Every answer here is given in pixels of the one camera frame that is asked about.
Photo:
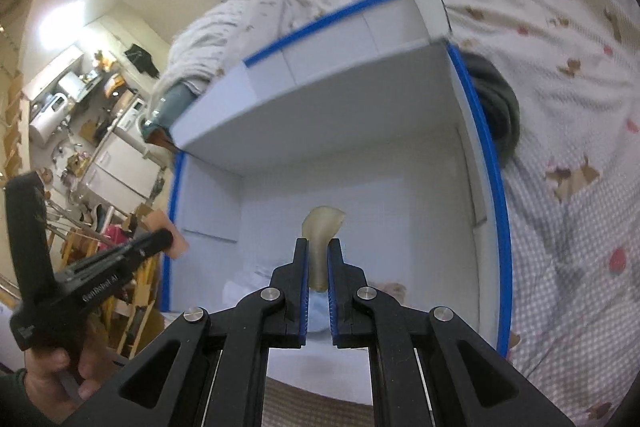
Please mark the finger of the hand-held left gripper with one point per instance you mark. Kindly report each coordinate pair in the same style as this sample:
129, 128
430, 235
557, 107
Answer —
145, 247

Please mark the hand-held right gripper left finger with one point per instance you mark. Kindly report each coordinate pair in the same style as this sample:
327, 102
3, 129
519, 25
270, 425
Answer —
301, 292

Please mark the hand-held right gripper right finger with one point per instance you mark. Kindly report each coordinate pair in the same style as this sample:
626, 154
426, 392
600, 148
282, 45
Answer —
334, 297

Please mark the light blue fluffy towel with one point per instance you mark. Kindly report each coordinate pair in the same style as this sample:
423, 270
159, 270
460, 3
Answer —
318, 314

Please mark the peach soft cloth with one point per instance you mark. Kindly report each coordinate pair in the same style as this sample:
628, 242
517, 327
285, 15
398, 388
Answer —
172, 227

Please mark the beige sheer sock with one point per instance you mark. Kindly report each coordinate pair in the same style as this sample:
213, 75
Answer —
320, 232

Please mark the white cardboard box blue edges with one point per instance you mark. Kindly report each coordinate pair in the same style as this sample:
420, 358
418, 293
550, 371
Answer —
360, 147

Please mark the person's left hand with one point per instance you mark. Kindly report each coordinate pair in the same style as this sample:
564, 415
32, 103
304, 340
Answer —
55, 367

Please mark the white floor cabinets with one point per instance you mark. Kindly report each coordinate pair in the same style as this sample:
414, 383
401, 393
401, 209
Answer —
117, 174

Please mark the white washing machine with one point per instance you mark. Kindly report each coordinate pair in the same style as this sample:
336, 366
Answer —
132, 113

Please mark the white water heater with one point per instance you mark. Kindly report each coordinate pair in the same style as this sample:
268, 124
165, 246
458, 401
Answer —
47, 118

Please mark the white cylindrical appliance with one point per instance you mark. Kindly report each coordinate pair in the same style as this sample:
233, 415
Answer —
70, 84

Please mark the black hanging garment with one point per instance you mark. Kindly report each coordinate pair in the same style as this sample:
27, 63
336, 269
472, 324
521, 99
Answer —
141, 57

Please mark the dark grey cloth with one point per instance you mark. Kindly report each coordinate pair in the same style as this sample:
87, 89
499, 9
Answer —
495, 107

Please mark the printed checked bedsheet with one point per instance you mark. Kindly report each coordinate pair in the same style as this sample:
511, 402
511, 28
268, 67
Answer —
565, 157

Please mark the white wall cabinets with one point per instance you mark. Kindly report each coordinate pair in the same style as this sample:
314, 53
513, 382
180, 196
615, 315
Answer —
52, 72

